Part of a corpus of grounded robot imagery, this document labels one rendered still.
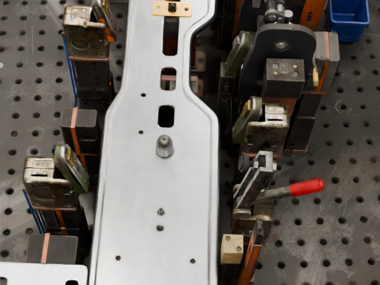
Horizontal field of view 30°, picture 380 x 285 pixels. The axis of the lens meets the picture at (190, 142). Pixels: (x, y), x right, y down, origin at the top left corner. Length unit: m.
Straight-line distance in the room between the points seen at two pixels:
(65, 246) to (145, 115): 0.30
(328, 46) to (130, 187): 0.47
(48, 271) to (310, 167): 0.71
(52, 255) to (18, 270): 0.07
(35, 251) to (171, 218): 0.25
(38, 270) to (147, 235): 0.20
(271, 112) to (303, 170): 0.40
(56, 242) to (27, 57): 0.68
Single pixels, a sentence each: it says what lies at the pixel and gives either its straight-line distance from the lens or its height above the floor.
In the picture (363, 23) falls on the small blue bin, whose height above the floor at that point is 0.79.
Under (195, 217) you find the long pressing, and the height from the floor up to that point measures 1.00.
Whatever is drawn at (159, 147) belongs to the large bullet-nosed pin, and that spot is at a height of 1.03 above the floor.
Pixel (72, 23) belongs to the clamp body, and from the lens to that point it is 1.46.
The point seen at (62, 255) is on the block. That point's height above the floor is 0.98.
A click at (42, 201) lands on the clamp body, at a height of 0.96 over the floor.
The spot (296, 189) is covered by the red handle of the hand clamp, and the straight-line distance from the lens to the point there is 1.18.
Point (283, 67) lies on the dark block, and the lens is 1.31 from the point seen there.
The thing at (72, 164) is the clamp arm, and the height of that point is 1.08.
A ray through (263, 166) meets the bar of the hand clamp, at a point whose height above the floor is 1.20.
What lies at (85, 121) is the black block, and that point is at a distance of 1.39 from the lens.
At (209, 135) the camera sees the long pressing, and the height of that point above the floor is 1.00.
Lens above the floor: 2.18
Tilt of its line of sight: 61 degrees down
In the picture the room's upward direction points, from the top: 4 degrees clockwise
